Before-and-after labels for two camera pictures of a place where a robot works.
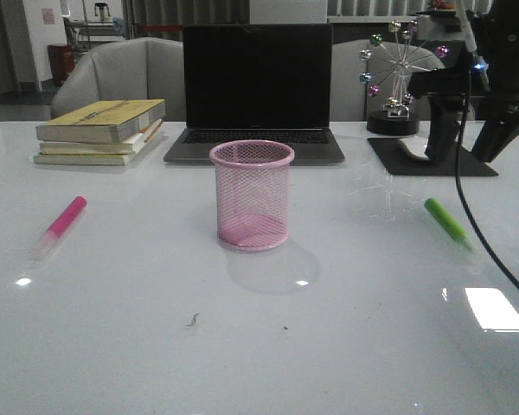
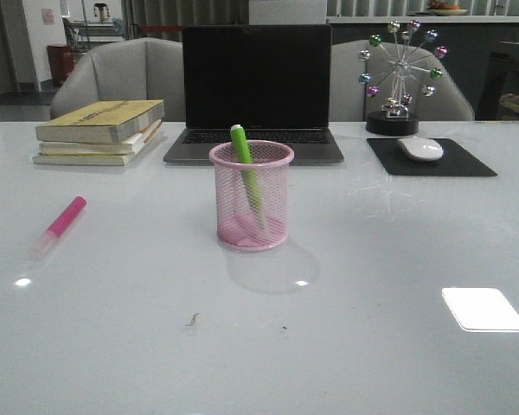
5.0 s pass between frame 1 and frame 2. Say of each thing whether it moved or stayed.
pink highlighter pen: stayed
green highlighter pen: moved
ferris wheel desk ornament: stayed
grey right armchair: stayed
